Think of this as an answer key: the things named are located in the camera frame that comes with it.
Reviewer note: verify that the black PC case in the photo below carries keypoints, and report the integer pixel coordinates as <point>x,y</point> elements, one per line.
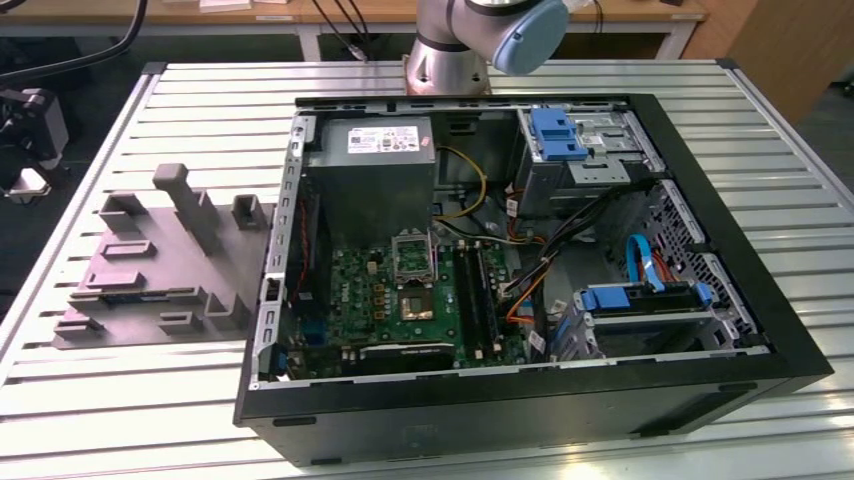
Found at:
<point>468,430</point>

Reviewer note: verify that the black graphics card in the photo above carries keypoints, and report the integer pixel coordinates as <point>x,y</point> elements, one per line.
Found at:
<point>401,352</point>

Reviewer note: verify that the small white box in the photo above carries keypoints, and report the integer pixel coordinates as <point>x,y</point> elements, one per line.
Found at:
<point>227,5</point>

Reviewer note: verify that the wooden desk white frame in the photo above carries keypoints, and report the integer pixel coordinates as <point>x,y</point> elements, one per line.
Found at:
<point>221,17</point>

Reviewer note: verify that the brown wooden cabinet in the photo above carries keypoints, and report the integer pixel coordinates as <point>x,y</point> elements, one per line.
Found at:
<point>788,50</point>

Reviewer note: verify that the grey metal disk bay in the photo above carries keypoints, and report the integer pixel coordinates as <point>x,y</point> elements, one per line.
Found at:
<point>594,172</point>
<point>654,319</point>

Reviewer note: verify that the green motherboard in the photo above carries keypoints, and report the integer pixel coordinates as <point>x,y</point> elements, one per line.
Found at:
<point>363,280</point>

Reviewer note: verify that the grey parts rack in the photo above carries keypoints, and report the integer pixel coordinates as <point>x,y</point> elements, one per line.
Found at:
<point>174,260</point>

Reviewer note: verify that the blue carrier holding black disk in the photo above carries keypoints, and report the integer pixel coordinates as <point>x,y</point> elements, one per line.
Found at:
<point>604,299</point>

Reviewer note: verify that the CPU socket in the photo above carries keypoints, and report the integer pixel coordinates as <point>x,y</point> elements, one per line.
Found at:
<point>417,306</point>

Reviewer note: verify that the black RAM slot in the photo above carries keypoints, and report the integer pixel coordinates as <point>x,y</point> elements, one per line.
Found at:
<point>485,300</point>
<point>469,300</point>
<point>477,300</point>

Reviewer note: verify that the grey power supply unit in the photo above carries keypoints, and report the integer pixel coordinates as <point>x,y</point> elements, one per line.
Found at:
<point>374,190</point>

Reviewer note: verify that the empty blue disk carrier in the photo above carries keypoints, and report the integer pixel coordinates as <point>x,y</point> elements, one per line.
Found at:
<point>554,130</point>

